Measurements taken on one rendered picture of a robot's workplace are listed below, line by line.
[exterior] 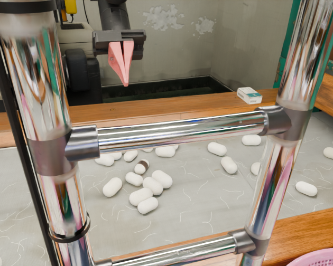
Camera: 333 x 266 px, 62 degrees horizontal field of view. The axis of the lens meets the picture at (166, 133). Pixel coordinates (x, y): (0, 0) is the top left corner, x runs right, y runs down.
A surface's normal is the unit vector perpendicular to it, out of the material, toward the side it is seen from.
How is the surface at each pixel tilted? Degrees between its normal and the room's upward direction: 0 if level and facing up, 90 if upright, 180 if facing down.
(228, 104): 0
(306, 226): 0
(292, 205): 0
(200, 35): 90
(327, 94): 67
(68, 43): 90
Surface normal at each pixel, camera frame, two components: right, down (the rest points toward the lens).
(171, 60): 0.36, 0.48
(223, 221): 0.03, -0.86
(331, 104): -0.88, -0.22
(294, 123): -0.19, 0.50
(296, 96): -0.48, 0.44
